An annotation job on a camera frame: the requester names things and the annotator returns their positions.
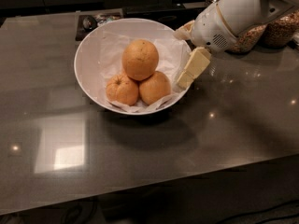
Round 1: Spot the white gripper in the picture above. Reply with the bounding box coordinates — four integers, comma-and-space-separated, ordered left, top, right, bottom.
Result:
174, 3, 236, 90

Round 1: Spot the black cable on floor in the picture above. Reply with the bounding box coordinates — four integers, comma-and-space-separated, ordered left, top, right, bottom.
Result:
214, 199, 299, 224

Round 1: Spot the black tray with items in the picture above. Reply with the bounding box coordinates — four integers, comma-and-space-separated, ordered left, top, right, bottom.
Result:
75, 11, 123, 41

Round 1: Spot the orange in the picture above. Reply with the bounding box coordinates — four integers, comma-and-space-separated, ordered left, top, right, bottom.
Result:
139, 71, 171, 105
122, 39, 159, 81
106, 73, 139, 105

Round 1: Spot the black round object on tray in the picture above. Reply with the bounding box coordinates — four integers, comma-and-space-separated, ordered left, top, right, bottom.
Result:
82, 16, 97, 32

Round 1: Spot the white paper liner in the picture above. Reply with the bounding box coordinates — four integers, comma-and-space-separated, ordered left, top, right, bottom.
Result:
96, 32, 190, 115

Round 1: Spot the white bowl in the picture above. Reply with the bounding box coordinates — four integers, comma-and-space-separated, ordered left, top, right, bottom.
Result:
74, 19, 191, 106

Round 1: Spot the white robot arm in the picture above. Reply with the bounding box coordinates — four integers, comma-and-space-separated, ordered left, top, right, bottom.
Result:
174, 0, 299, 89

